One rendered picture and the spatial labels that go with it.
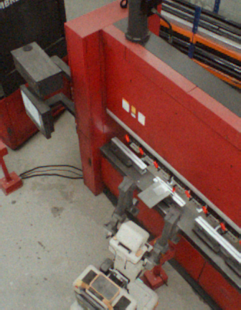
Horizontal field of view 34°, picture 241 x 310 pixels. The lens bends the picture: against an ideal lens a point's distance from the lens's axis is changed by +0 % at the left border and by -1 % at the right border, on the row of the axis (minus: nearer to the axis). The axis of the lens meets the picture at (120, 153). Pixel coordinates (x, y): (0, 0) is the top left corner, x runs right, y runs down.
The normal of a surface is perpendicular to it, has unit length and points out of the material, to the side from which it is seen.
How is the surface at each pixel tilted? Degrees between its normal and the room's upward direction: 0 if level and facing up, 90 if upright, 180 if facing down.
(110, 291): 0
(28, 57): 0
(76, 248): 0
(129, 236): 48
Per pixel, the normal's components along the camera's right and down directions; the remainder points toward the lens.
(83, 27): 0.00, -0.62
